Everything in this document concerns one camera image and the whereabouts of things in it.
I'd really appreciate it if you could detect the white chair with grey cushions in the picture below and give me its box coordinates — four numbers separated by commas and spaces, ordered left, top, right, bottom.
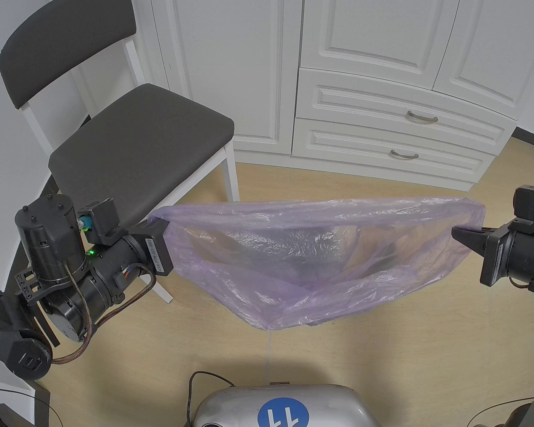
0, 0, 241, 317

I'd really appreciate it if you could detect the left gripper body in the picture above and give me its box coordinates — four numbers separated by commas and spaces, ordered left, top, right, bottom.
89, 230, 175, 316

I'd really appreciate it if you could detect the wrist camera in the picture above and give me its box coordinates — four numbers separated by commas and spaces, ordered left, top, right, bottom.
512, 185, 534, 235
78, 198, 130, 246

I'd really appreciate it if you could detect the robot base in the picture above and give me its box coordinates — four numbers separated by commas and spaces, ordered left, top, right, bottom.
191, 383, 379, 427

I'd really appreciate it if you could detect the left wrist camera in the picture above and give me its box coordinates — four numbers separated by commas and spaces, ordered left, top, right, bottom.
78, 198, 130, 246

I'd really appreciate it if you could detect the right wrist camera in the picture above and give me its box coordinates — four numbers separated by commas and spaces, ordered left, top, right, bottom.
512, 185, 534, 235

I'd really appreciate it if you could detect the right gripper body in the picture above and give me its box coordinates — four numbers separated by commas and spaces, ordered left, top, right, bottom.
480, 230, 534, 293

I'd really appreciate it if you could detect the black cable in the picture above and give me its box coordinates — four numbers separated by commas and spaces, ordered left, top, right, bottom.
468, 396, 534, 427
186, 371, 236, 427

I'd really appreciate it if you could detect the white wardrobe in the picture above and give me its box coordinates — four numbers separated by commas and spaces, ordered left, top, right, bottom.
44, 0, 534, 193

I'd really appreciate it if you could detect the purple plastic bag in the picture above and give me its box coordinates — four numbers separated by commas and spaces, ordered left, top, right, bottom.
148, 196, 488, 332

